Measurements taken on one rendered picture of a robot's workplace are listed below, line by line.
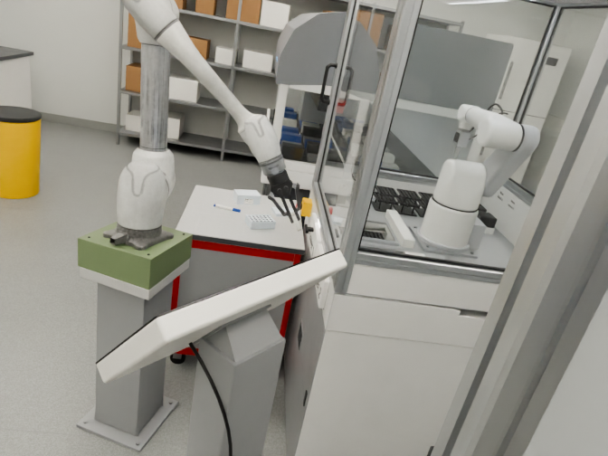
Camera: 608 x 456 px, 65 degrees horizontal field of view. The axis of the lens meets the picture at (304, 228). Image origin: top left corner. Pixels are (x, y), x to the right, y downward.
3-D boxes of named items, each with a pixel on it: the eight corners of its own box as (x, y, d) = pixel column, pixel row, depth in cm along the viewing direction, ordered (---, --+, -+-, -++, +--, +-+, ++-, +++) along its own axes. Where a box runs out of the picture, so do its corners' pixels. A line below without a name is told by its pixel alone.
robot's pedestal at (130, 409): (76, 426, 197) (74, 267, 167) (121, 381, 224) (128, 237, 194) (139, 453, 191) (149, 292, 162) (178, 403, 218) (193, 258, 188)
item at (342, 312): (325, 329, 154) (334, 291, 148) (306, 211, 247) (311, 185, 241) (591, 362, 166) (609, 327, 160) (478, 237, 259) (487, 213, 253)
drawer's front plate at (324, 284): (318, 308, 161) (325, 280, 157) (312, 267, 188) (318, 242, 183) (323, 309, 161) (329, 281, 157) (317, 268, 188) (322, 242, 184)
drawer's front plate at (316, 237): (311, 264, 190) (317, 240, 186) (307, 233, 216) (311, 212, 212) (316, 264, 190) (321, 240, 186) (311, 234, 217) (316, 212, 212)
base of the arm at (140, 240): (91, 239, 165) (91, 223, 163) (137, 223, 185) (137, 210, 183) (133, 254, 159) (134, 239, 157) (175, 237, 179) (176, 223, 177)
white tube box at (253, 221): (251, 229, 223) (251, 222, 222) (244, 222, 230) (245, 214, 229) (274, 228, 229) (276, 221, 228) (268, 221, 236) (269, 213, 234)
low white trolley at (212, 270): (162, 368, 237) (174, 231, 207) (184, 299, 294) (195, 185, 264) (278, 380, 244) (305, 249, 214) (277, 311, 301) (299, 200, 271)
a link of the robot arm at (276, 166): (282, 155, 167) (289, 170, 169) (280, 151, 175) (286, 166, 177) (258, 165, 167) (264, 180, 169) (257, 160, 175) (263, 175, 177)
